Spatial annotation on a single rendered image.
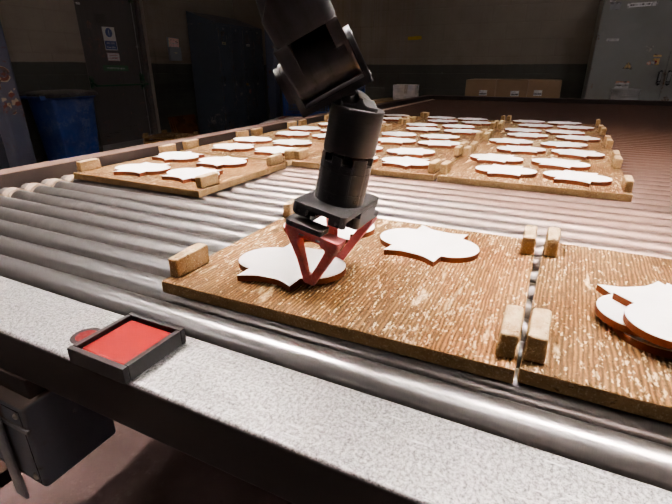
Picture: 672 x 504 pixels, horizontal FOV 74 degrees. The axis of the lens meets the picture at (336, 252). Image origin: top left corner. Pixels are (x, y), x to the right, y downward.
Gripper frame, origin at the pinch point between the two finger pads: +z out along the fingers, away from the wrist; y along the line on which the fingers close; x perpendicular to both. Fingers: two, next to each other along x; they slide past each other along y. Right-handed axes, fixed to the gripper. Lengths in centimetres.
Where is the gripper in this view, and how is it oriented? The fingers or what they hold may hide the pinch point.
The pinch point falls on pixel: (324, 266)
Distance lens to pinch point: 55.4
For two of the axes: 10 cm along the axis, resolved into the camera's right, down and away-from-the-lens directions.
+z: -1.9, 8.8, 4.4
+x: 8.8, 3.5, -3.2
